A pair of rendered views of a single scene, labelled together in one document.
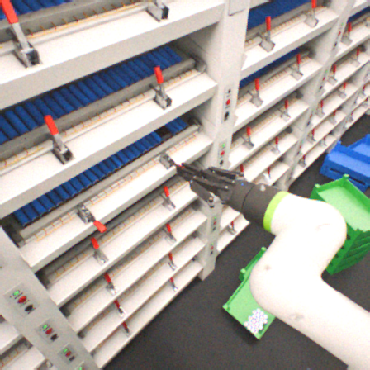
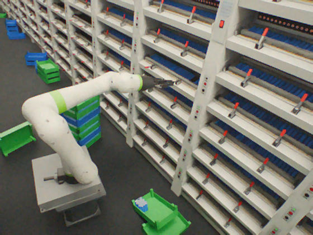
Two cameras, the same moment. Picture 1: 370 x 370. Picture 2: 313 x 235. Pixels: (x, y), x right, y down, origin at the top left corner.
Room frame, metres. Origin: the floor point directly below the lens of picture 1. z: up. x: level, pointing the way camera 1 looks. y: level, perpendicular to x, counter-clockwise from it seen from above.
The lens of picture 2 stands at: (0.58, -1.29, 1.57)
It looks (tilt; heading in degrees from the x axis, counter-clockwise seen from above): 36 degrees down; 91
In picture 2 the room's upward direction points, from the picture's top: 9 degrees clockwise
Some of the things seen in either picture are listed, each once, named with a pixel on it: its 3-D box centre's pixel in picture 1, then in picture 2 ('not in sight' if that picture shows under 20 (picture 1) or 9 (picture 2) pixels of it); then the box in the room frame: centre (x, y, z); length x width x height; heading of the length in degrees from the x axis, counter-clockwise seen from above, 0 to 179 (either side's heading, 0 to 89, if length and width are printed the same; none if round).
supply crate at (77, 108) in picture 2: not in sight; (80, 97); (-0.15, 0.31, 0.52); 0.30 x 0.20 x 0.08; 68
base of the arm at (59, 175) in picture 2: not in sight; (65, 173); (0.04, -0.42, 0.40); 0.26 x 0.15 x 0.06; 26
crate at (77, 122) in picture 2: not in sight; (81, 112); (-0.15, 0.31, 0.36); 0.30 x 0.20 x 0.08; 68
